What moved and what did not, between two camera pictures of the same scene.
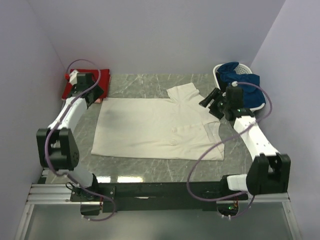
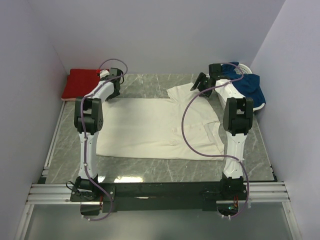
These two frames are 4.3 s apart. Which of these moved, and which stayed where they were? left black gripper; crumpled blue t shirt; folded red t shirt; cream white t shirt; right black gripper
Moved: left black gripper; right black gripper
Stayed: folded red t shirt; crumpled blue t shirt; cream white t shirt
